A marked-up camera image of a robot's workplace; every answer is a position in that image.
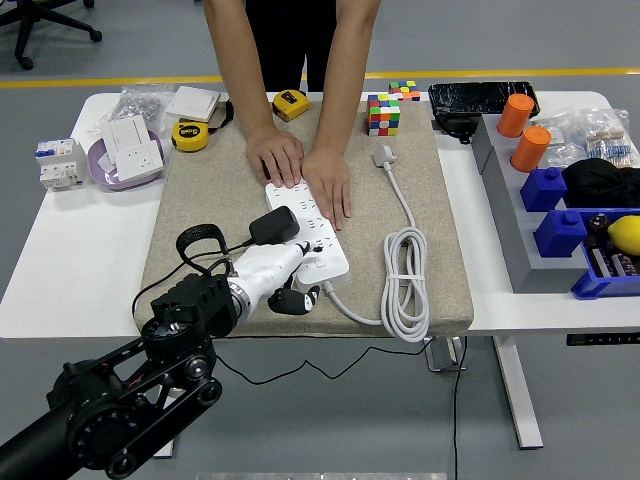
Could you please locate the large colourful puzzle cube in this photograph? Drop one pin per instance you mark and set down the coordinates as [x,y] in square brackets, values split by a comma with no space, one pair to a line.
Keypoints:
[383,115]

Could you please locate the white wall switch plate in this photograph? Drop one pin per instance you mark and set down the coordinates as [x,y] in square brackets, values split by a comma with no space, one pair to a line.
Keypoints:
[192,102]

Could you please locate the black cracked flat tray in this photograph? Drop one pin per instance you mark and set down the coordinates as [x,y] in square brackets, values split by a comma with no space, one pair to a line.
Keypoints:
[475,97]

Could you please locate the black office chair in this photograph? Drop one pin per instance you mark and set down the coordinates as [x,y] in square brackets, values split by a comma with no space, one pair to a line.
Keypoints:
[40,20]

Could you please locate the white power strip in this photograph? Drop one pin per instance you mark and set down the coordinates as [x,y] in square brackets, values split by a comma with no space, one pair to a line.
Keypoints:
[332,270]

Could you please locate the brown round part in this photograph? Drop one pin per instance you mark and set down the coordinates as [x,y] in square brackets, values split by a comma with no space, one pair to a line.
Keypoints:
[598,222]

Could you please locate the white table leg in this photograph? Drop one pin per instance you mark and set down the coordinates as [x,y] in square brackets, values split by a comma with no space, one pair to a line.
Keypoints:
[172,350]
[520,400]

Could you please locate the yellow lemon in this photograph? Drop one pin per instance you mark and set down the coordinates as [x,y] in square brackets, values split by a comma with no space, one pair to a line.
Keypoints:
[626,234]

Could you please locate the clear bag of resistors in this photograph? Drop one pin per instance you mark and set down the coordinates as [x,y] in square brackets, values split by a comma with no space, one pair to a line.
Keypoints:
[610,140]

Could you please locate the dark batteries in bin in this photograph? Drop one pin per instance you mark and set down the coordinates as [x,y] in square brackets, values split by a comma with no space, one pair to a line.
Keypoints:
[612,262]

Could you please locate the person's left forearm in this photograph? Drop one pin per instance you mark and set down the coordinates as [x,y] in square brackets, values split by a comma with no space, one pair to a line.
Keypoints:
[347,65]

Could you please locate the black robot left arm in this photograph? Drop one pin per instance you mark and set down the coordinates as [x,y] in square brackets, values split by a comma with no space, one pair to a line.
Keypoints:
[125,420]

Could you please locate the person's right hand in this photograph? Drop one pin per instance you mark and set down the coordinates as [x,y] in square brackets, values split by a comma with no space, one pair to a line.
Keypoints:
[277,155]

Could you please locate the black plug adapter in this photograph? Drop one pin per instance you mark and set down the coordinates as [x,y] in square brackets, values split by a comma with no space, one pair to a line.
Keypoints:
[275,225]

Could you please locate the purple bowl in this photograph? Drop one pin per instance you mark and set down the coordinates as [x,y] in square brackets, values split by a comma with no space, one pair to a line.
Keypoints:
[100,172]

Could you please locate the orange cylinder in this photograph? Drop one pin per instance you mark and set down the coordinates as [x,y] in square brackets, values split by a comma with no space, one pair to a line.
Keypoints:
[531,150]
[516,117]

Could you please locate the white circuit breaker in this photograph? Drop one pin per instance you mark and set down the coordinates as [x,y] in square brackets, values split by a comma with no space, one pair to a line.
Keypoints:
[60,162]

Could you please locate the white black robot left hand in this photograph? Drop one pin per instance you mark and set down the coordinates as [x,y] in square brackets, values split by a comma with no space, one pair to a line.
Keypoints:
[265,270]

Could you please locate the clear bag of screws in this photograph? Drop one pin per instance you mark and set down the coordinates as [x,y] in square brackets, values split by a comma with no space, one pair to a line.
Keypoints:
[142,102]

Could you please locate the person's left hand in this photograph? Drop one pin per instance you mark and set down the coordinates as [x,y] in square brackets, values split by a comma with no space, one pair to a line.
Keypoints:
[330,182]

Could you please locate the blue plastic bin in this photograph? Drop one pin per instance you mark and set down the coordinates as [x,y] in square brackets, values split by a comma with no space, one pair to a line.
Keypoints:
[600,287]

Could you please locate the grey-brown fabric mat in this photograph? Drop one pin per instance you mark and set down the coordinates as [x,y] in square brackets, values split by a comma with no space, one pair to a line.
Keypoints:
[375,215]

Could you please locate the black table control panel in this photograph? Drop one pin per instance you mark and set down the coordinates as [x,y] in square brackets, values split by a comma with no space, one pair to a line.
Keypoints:
[602,339]

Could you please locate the small colourful puzzle cube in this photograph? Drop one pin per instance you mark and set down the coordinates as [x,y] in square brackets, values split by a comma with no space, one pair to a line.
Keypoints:
[404,91]

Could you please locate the square yellow tape measure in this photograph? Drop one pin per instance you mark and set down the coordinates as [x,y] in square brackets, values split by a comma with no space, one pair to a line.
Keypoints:
[291,105]

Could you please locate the blue block with knob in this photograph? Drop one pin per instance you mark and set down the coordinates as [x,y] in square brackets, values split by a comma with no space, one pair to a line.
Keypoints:
[544,190]
[562,235]

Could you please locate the round yellow tape measure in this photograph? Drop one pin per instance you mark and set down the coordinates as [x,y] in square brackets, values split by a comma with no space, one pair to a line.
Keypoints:
[190,136]

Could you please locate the clear bag of small parts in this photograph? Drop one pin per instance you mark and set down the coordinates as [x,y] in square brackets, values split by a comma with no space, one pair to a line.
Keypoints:
[565,132]

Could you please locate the white wall socket plate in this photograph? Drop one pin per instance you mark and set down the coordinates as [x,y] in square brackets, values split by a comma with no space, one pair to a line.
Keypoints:
[142,162]

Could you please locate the white blank switch plate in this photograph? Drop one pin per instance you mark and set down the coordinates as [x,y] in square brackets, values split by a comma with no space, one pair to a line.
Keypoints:
[127,131]

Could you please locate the grey stepped block holder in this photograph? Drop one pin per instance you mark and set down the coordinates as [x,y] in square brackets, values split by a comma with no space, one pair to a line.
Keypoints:
[520,240]

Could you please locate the black cloth bundle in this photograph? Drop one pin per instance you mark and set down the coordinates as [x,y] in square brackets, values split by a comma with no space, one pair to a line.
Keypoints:
[602,185]

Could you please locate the person's right forearm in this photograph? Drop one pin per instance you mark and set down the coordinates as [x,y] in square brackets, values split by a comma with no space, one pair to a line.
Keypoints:
[240,65]

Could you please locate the metal bracket under table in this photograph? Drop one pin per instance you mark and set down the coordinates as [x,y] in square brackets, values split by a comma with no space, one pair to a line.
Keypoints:
[442,356]

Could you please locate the person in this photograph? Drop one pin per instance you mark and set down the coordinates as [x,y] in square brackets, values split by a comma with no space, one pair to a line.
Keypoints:
[285,40]

